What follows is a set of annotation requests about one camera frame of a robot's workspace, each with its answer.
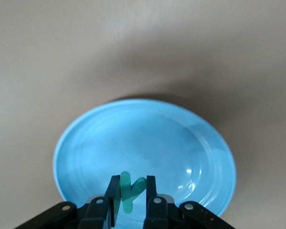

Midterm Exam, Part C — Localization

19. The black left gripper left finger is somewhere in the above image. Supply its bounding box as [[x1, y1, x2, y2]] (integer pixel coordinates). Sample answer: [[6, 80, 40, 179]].
[[14, 175, 122, 229]]

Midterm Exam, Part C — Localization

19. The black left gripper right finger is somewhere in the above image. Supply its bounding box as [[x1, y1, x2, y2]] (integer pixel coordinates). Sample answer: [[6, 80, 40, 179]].
[[143, 176, 235, 229]]

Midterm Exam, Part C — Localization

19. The teal letter y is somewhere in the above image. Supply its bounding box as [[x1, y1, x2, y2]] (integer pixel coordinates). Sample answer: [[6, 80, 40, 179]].
[[120, 171, 147, 214]]

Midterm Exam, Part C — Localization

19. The blue plate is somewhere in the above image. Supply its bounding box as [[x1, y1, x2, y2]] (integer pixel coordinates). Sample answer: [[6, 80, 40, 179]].
[[52, 99, 236, 229]]

